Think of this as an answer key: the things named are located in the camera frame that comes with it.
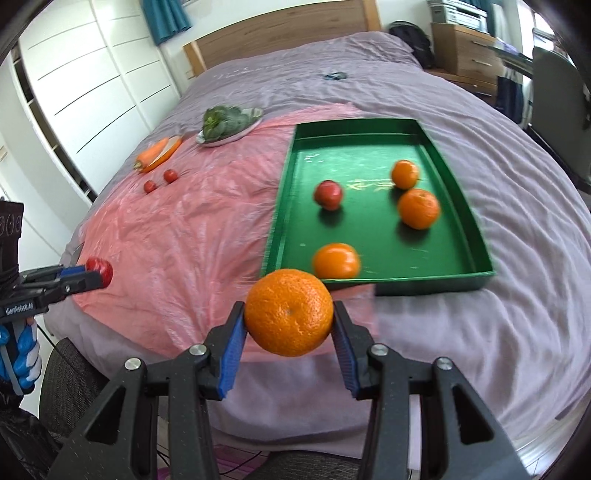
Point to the green leafy vegetable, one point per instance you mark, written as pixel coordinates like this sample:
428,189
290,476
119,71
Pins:
226,121

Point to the white wardrobe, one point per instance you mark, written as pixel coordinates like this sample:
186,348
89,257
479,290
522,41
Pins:
92,83

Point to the black backpack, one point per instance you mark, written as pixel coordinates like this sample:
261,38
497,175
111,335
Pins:
413,44

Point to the person's left hand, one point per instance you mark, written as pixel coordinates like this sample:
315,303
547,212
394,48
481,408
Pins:
23,360

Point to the black mesh office chair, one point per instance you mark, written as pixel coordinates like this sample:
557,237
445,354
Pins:
69,383

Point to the window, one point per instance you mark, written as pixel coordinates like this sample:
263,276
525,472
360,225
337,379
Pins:
561,21

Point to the dark blue cloth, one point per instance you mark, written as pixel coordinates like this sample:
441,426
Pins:
510,99

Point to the carrot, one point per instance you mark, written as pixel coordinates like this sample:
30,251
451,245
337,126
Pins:
152,153

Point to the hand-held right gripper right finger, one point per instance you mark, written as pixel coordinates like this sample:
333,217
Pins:
344,357

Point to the bed with purple blanket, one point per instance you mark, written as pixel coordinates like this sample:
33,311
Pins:
508,323

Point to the green rectangular tray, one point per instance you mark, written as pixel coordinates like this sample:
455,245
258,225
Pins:
383,226

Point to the grey chair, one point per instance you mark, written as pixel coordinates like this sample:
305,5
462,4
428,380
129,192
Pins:
556,101

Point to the wooden headboard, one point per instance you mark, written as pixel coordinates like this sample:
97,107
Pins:
277,32

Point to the orange oval dish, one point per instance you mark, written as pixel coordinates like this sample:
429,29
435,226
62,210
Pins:
172,147

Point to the person's left forearm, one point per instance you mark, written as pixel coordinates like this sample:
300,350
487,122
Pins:
18,438

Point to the white round plate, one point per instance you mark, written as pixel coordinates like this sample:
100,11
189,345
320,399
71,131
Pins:
231,138

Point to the grey printer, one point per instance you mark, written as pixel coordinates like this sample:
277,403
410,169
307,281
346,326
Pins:
457,14

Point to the orange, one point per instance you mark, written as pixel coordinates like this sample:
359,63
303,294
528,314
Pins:
337,261
405,174
288,311
419,208

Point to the glass desk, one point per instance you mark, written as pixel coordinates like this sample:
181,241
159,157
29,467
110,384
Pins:
512,50

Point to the pink plastic sheet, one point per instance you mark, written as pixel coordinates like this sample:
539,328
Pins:
184,258

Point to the wooden dresser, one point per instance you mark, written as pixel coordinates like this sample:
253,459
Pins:
466,50

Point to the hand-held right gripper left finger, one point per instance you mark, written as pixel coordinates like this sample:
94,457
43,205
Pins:
231,353

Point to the red apple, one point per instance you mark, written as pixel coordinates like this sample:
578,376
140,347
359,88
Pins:
150,186
171,176
102,270
328,194

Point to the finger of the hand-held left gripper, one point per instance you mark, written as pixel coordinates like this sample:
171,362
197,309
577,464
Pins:
69,271
78,285

